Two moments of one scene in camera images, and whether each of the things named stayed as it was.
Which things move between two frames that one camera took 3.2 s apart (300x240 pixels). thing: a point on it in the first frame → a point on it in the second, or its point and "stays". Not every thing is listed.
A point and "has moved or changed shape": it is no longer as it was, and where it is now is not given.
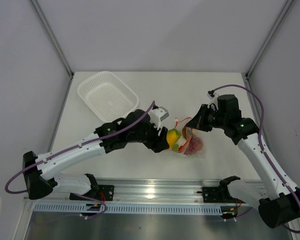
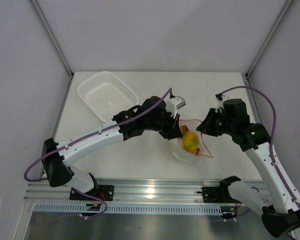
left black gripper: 158,143 → 174,131
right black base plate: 215,194 stays
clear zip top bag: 184,139 has moved or changed shape
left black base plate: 101,192 stays
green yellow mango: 173,136 has moved or changed shape
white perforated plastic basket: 108,97 stays
